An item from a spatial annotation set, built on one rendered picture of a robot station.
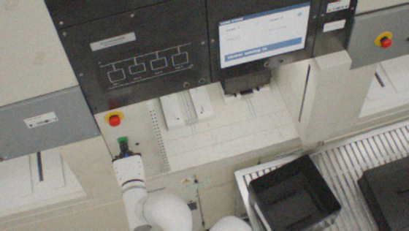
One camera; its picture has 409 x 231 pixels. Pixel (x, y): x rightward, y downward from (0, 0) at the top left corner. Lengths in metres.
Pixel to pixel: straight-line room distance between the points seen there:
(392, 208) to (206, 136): 0.84
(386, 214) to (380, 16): 0.82
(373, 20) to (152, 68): 0.73
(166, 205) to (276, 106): 1.08
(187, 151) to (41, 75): 0.87
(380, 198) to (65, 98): 1.29
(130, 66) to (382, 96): 1.28
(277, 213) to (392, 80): 0.83
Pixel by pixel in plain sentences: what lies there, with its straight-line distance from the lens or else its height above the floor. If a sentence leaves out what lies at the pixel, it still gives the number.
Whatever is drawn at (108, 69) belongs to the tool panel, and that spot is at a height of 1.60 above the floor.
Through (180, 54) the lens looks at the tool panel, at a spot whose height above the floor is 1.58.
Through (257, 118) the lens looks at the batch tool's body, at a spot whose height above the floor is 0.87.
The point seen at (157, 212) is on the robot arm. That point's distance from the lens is 1.24.
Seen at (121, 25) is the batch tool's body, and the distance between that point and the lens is 1.31.
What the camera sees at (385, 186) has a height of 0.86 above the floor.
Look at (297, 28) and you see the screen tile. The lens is 1.53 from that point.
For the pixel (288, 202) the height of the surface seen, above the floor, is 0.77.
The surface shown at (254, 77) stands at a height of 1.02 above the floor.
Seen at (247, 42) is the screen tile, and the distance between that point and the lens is 1.49.
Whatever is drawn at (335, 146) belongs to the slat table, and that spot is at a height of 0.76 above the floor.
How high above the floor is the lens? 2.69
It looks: 57 degrees down
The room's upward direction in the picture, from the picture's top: 6 degrees counter-clockwise
